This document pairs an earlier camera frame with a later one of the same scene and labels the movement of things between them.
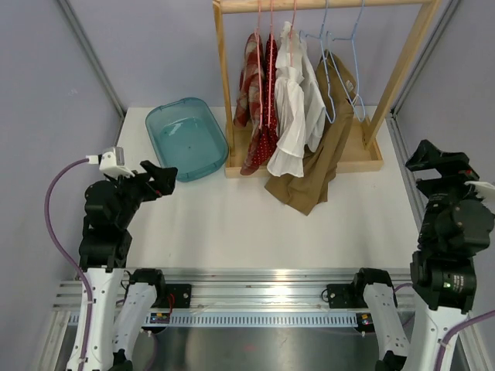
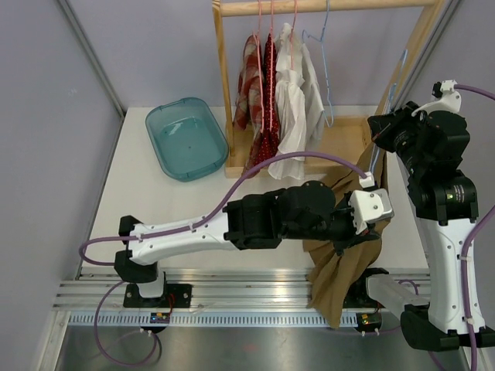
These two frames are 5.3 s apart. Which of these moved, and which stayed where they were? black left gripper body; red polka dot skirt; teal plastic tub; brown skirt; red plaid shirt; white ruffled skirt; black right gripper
Moved: black left gripper body; brown skirt; black right gripper
Stayed: red plaid shirt; red polka dot skirt; white ruffled skirt; teal plastic tub
